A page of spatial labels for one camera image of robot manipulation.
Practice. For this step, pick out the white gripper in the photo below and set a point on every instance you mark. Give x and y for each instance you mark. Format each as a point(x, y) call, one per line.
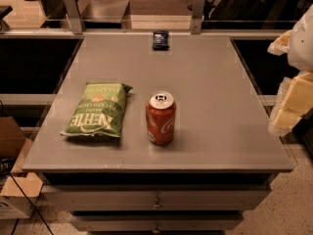
point(302, 46)

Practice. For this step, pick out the red soda can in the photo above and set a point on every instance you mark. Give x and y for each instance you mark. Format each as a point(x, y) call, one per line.
point(160, 117)

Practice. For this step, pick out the grey upper drawer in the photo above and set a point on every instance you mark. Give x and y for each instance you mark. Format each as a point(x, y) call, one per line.
point(111, 199)

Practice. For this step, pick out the grey drawer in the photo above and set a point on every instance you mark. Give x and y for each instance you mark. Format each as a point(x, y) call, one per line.
point(157, 222)
point(111, 199)

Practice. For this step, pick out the green kettle chips bag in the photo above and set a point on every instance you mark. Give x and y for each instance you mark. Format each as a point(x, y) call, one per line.
point(100, 110)

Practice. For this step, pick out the grey lower drawer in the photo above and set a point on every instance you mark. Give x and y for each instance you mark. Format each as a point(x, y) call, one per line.
point(157, 222)

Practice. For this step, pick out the cardboard box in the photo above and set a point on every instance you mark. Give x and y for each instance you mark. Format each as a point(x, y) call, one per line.
point(19, 189)

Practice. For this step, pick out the right metal bracket post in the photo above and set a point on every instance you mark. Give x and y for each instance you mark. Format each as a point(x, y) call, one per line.
point(197, 12)

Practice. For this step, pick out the metal bracket post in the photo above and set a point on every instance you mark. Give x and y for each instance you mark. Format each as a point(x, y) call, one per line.
point(197, 12)
point(74, 16)

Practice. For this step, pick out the left metal bracket post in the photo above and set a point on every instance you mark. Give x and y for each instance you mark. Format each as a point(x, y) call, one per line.
point(74, 16)

